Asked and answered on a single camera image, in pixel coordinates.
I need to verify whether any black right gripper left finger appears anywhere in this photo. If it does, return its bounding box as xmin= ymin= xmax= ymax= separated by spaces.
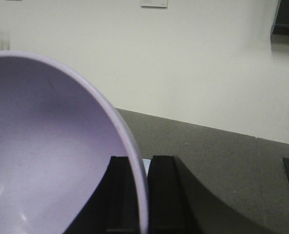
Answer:
xmin=65 ymin=156 xmax=140 ymax=234

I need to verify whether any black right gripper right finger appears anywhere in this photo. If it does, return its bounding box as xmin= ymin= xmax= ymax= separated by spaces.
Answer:
xmin=148 ymin=156 xmax=271 ymax=234

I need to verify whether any purple plastic bowl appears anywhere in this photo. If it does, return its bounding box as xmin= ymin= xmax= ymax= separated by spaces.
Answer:
xmin=0 ymin=51 xmax=149 ymax=234

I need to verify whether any light blue plastic plate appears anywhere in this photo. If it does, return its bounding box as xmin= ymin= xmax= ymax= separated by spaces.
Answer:
xmin=142 ymin=159 xmax=151 ymax=176

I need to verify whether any white wall socket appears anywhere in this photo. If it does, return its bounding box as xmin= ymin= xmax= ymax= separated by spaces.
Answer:
xmin=140 ymin=0 xmax=169 ymax=8

